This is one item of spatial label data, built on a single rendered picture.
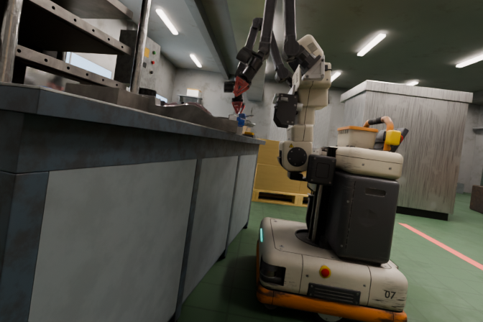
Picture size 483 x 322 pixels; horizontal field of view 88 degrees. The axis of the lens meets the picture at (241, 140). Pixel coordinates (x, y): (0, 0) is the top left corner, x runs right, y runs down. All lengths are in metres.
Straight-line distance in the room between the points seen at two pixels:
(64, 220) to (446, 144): 4.81
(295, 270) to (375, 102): 3.52
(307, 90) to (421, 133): 3.45
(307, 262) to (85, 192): 0.99
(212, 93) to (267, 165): 7.91
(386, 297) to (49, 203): 1.30
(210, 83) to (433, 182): 8.69
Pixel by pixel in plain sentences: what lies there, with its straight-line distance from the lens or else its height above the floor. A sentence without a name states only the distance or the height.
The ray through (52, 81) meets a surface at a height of 0.92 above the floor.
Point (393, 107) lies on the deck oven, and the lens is 4.54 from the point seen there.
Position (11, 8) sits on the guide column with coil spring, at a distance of 1.44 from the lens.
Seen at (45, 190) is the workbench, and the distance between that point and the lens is 0.53.
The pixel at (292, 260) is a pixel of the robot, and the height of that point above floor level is 0.26.
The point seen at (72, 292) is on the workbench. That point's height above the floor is 0.43.
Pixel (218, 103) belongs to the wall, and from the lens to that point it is 10.87.
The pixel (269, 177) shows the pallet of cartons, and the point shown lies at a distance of 3.41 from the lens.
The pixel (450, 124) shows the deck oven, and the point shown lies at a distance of 4.96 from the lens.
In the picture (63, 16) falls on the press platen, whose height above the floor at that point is 1.25.
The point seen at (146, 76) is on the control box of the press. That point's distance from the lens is 2.20.
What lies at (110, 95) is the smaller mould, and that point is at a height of 0.85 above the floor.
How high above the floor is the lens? 0.76
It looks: level
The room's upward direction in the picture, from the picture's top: 8 degrees clockwise
